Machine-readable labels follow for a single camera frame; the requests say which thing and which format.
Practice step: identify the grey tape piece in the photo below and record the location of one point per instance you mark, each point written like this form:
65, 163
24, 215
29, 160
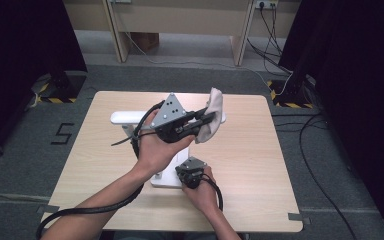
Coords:
48, 209
298, 217

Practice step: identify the beige textured cloth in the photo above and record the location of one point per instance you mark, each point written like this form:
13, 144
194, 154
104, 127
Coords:
215, 103

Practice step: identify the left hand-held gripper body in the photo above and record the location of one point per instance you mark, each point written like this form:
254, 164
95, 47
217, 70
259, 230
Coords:
169, 113

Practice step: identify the brown cardboard box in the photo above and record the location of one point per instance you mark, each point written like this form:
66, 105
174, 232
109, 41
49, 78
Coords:
145, 40

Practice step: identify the black curtain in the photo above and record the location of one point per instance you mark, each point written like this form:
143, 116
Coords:
363, 83
20, 50

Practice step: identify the stand base with hazard tape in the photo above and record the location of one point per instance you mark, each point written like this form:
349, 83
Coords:
73, 86
286, 98

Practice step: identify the person's right hand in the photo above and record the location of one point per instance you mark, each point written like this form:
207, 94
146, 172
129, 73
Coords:
203, 196

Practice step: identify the white wall power outlet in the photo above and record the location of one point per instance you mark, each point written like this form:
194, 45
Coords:
266, 3

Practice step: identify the white desk lamp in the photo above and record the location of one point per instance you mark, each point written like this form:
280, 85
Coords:
123, 117

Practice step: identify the person's left hand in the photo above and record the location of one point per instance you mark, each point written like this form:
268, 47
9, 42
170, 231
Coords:
153, 153

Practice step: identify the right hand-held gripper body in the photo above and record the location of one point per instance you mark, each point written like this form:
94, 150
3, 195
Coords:
191, 170

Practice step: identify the beige wooden desk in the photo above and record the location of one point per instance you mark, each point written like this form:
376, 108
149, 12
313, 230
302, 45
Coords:
180, 16

